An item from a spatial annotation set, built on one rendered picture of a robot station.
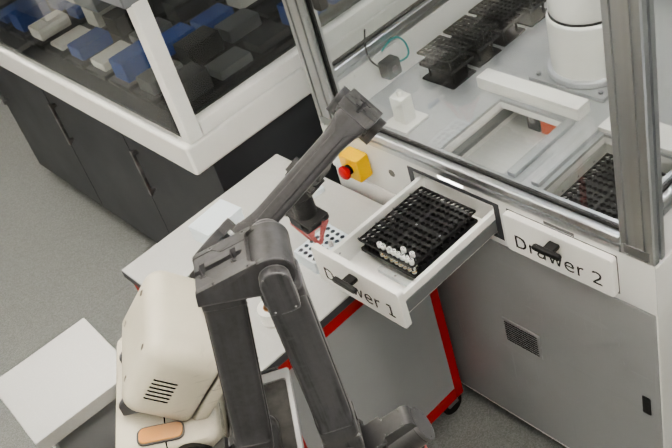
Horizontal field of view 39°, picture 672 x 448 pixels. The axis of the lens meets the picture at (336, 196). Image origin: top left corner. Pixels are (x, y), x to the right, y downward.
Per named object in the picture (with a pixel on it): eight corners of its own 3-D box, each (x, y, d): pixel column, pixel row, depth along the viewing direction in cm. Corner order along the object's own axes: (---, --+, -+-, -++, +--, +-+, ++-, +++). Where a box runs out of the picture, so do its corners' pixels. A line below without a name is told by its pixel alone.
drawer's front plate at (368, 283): (407, 329, 211) (397, 295, 204) (321, 278, 230) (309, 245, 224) (412, 325, 212) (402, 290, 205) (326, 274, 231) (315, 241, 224)
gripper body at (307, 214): (304, 203, 238) (296, 180, 233) (330, 218, 231) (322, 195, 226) (285, 218, 235) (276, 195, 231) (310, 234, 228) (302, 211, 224)
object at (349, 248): (406, 317, 212) (400, 298, 208) (329, 272, 229) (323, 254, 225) (519, 213, 229) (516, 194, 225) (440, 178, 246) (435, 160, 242)
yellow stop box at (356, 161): (360, 185, 251) (353, 163, 247) (341, 176, 256) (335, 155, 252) (373, 174, 253) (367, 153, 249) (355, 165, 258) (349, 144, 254)
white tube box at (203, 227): (214, 249, 258) (208, 235, 255) (194, 240, 264) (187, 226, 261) (246, 221, 264) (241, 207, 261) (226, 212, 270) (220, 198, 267)
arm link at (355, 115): (352, 75, 175) (393, 111, 175) (348, 85, 189) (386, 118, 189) (189, 259, 173) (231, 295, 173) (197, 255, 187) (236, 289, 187)
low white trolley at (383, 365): (338, 547, 266) (259, 373, 220) (210, 436, 308) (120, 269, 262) (473, 409, 291) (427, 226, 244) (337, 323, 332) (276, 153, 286)
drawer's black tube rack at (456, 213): (417, 287, 218) (411, 267, 214) (364, 258, 230) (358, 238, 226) (479, 230, 227) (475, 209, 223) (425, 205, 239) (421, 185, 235)
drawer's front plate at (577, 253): (614, 298, 203) (611, 261, 197) (507, 248, 223) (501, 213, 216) (619, 293, 204) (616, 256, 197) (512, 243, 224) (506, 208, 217)
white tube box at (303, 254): (317, 274, 241) (314, 264, 238) (297, 261, 246) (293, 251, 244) (353, 246, 246) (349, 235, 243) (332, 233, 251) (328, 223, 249)
